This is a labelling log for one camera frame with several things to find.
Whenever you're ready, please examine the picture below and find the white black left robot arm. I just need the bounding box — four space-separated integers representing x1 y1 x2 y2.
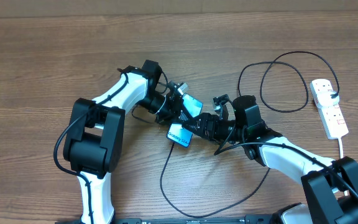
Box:
53 60 202 223

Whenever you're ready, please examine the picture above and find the white power strip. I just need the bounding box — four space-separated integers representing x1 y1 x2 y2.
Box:
310 79 349 139

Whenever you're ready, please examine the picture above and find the Galaxy smartphone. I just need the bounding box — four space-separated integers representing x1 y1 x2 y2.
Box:
167 93 203 147

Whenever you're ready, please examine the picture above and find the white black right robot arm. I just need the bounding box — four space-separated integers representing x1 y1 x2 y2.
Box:
181 95 358 223

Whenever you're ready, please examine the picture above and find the white charger adapter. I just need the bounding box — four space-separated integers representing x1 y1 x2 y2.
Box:
314 91 340 108

